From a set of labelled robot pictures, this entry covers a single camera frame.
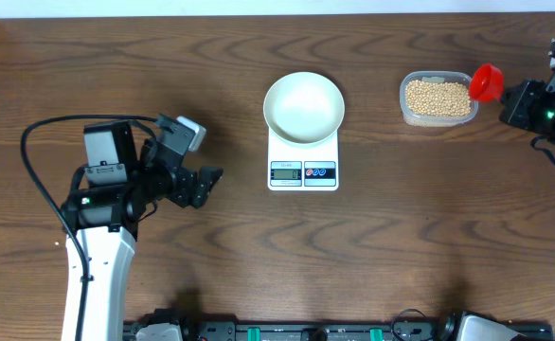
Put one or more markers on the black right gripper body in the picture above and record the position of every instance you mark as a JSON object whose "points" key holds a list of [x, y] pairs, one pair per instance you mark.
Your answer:
{"points": [[534, 108]]}

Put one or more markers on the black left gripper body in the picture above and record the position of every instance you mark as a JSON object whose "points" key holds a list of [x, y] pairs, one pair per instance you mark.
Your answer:
{"points": [[184, 188]]}

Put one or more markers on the red plastic measuring scoop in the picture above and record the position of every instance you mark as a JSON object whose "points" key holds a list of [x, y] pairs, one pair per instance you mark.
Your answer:
{"points": [[487, 83]]}

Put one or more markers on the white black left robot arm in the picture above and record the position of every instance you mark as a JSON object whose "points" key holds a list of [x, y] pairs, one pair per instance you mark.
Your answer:
{"points": [[108, 199]]}

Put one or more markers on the white digital kitchen scale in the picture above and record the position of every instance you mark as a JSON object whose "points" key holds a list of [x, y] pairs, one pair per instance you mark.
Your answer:
{"points": [[302, 168]]}

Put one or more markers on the cream round bowl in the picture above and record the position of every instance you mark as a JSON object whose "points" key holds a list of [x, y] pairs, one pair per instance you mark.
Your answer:
{"points": [[304, 108]]}

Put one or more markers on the clear container of soybeans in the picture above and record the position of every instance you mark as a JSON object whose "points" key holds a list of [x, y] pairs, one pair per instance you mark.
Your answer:
{"points": [[437, 99]]}

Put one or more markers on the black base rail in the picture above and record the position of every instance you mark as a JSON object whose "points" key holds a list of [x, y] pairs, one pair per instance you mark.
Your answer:
{"points": [[407, 325]]}

